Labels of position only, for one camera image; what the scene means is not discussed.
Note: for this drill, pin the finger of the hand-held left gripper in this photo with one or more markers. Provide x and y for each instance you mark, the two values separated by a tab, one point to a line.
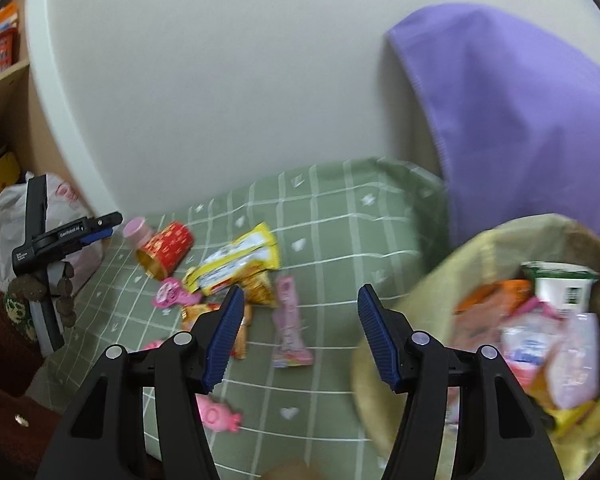
109	220
97	235

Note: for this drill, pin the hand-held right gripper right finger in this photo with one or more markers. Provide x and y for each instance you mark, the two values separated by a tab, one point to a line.
377	340

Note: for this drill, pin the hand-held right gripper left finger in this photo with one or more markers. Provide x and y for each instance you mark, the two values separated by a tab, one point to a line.
225	340

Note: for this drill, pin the red gold foil wrapper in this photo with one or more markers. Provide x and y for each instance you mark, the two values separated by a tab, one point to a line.
245	335

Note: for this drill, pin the red paper cup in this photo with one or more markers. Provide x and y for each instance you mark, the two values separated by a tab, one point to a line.
167	250

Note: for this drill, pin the pink white snack packet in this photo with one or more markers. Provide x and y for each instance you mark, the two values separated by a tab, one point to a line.
290	325

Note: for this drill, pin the small magenta packet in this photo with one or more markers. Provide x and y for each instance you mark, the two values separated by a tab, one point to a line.
172	294

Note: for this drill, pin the bin with yellow liner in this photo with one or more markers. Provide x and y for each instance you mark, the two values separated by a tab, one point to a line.
430	285

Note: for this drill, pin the yellow snack packet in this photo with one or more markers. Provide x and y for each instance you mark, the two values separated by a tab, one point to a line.
235	260

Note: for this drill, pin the orange snack wrapper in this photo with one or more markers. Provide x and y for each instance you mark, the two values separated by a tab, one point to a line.
495	295

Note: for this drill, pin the white blue plastic packet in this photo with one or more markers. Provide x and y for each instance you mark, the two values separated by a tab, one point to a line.
530	345

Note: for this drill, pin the green white milk carton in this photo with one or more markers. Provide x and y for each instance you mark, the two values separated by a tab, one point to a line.
565	285

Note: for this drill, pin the pale pink plastic packet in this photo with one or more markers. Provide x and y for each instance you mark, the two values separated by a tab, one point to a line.
575	360

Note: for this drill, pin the pink plastic bottle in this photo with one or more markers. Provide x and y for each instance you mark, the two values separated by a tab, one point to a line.
137	232

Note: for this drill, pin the white plastic bag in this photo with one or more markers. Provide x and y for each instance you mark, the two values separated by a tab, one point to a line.
65	200

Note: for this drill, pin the pink caterpillar toy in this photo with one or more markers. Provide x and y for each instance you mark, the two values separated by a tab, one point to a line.
217	415

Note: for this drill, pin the green checked tablecloth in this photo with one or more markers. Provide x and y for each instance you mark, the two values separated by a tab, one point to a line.
320	240

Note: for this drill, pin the wooden shelf unit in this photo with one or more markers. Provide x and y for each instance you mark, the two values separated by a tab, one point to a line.
10	110

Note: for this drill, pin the person's dark red clothing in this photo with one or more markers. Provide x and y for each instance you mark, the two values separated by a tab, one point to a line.
10	435

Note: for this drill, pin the beige bed headboard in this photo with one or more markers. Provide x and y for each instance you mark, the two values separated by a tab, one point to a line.
425	150

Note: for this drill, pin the purple pillow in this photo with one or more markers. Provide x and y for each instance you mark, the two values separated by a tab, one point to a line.
505	110

